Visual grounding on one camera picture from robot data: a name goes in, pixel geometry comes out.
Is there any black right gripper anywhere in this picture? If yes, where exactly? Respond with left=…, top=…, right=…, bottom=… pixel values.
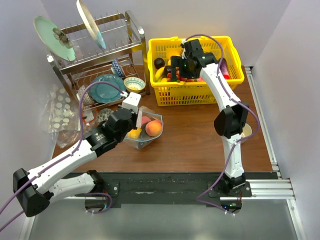
left=170, top=55, right=199, bottom=80

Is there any yellow bell pepper toy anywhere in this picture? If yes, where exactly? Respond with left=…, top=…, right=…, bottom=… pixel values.
left=127, top=128, right=142, bottom=139

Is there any red peach toy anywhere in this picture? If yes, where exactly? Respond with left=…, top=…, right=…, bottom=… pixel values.
left=141, top=116, right=151, bottom=127

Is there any clear zip bag blue seal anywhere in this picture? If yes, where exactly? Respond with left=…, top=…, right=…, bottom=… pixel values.
left=124, top=106, right=164, bottom=150

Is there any red yellow apple toy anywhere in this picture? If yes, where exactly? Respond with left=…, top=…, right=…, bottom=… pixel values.
left=145, top=120, right=163, bottom=137

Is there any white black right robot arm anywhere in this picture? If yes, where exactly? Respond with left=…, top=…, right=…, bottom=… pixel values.
left=171, top=39, right=249, bottom=197

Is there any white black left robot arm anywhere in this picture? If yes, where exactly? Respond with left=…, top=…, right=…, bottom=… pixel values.
left=13, top=106, right=139, bottom=217

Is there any polka dot plastic bag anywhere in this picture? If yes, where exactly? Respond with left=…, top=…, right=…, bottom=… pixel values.
left=39, top=84, right=81, bottom=149

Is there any dark avocado toy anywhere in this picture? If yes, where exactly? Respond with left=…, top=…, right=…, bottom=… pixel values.
left=153, top=57, right=166, bottom=70
left=162, top=65, right=172, bottom=78

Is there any yellow banana toy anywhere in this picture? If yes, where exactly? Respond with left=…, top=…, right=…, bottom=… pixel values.
left=154, top=66, right=167, bottom=83

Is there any black white floral bowl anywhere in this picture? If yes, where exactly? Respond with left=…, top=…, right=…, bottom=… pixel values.
left=96, top=108, right=114, bottom=125

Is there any teal scalloped plate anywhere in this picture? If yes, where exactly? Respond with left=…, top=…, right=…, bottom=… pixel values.
left=88, top=74, right=126, bottom=104

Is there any yellow blue patterned bowl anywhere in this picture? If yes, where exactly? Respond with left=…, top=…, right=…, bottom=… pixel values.
left=123, top=76, right=146, bottom=94

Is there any yellow plastic basket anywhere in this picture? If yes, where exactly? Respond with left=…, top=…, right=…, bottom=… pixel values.
left=147, top=36, right=245, bottom=106

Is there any grey patterned bowl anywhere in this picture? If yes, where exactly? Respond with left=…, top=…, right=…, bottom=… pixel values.
left=77, top=84, right=95, bottom=106

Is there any purple eggplant toy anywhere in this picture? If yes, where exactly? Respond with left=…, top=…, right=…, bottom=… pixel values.
left=220, top=58, right=230, bottom=80

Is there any blue zigzag bowl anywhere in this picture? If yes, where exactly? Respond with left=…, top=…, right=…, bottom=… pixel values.
left=110, top=59, right=125, bottom=79

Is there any steel two-tier dish rack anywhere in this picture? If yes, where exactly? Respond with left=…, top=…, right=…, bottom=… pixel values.
left=47, top=10, right=150, bottom=101

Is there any cream ceramic mug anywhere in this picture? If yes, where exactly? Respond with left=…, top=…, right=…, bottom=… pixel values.
left=241, top=123, right=253, bottom=138

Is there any beige blue-edged plate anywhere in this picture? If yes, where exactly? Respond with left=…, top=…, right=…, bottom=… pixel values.
left=76, top=0, right=106, bottom=50

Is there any mint green flower plate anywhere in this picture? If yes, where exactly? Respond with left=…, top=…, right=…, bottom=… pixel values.
left=33, top=16, right=76, bottom=62

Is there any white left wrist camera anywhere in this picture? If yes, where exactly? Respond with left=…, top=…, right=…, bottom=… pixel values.
left=121, top=92, right=142, bottom=113

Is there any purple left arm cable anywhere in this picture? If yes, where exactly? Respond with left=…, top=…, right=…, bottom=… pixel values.
left=0, top=81, right=128, bottom=232

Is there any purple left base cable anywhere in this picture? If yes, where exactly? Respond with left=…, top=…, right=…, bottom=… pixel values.
left=79, top=189, right=113, bottom=215

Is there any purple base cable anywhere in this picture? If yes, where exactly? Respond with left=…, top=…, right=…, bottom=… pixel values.
left=196, top=142, right=241, bottom=213
left=79, top=189, right=113, bottom=215

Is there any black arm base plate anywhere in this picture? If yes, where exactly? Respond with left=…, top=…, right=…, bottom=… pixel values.
left=74, top=172, right=252, bottom=210

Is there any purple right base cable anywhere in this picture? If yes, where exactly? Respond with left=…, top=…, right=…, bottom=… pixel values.
left=196, top=142, right=241, bottom=213

